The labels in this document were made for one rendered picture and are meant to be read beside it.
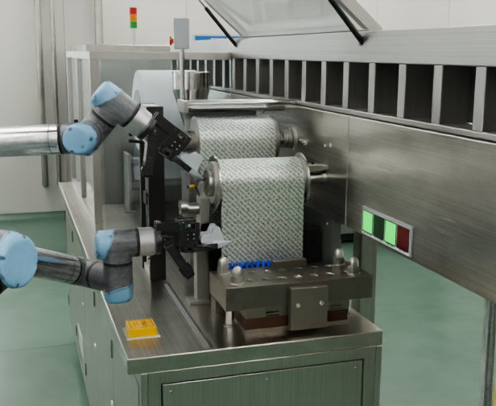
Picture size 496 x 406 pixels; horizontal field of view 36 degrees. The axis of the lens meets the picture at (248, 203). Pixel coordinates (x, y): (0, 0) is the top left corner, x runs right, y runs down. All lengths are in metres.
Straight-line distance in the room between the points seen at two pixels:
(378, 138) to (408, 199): 0.20
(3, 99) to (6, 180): 0.76
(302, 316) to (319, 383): 0.18
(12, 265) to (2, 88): 5.86
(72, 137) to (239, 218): 0.50
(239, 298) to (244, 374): 0.19
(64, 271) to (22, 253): 0.33
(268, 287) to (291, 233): 0.25
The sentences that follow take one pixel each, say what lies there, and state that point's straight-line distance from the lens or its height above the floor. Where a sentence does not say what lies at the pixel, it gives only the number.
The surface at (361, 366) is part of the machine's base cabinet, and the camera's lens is 2.01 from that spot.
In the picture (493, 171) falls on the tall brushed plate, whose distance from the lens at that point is 1.47.
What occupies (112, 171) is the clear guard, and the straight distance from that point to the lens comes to 3.00.
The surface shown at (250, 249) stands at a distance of 2.07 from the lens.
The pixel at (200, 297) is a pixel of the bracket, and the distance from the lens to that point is 2.16.
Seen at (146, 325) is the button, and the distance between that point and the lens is 1.94.
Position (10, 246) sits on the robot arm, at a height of 1.20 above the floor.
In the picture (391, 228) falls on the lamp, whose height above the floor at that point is 1.20.
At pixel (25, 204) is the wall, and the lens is 7.61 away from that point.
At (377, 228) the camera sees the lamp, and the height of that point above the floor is 1.18.
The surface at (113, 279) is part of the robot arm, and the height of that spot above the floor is 1.03.
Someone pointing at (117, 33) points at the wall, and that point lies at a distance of 7.54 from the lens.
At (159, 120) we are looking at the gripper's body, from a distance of 2.01.
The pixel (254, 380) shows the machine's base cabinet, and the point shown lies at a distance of 1.91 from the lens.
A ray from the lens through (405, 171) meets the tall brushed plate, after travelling 1.75.
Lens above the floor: 1.60
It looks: 11 degrees down
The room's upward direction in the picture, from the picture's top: straight up
